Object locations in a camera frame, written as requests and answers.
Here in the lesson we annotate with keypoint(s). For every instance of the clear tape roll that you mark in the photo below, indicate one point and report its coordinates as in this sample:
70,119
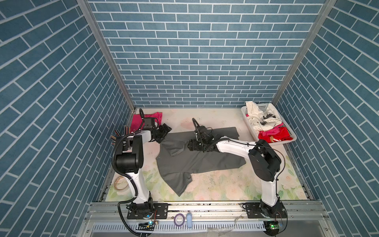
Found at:
120,184

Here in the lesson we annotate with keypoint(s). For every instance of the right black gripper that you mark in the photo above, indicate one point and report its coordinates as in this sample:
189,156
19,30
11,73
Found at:
192,144

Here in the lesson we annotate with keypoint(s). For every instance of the aluminium front rail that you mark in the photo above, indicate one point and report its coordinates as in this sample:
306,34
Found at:
304,218

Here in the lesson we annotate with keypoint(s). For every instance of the magenta garment in basket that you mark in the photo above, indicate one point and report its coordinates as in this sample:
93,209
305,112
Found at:
272,131

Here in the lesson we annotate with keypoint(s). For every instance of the white plastic laundry basket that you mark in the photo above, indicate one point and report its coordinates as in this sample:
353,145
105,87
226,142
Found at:
255,133

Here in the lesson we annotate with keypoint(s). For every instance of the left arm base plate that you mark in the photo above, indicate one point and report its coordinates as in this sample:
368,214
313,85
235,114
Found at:
160,210

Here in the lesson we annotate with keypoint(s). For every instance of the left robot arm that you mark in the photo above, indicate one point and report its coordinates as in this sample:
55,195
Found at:
128,160

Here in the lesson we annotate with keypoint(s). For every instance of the light blue small cylinder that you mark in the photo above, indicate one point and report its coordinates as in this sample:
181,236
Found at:
189,220

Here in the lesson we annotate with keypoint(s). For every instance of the folded magenta t shirt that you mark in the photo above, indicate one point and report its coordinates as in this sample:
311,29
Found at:
137,121

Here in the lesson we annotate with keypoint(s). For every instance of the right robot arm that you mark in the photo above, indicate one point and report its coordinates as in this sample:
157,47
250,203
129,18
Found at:
263,158

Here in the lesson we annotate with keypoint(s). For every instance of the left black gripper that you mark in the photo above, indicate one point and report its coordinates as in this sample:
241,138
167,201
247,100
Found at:
163,131

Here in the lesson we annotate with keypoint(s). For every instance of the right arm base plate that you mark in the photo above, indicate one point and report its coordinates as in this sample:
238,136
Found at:
251,211

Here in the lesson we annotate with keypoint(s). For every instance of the grey t shirt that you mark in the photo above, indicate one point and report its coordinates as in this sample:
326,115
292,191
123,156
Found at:
176,163

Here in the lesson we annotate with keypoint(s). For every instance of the red t shirt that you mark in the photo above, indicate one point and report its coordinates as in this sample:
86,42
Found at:
283,135

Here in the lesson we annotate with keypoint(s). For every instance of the purple tape roll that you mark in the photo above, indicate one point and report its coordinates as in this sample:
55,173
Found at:
179,220

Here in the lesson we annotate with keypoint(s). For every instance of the white t shirt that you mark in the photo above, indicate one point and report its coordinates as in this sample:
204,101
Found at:
263,120

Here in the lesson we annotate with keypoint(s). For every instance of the coloured pencils bundle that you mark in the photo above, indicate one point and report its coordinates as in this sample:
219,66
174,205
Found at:
126,132

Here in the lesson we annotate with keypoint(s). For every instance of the left circuit board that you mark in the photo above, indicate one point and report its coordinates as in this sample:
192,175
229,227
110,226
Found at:
146,226

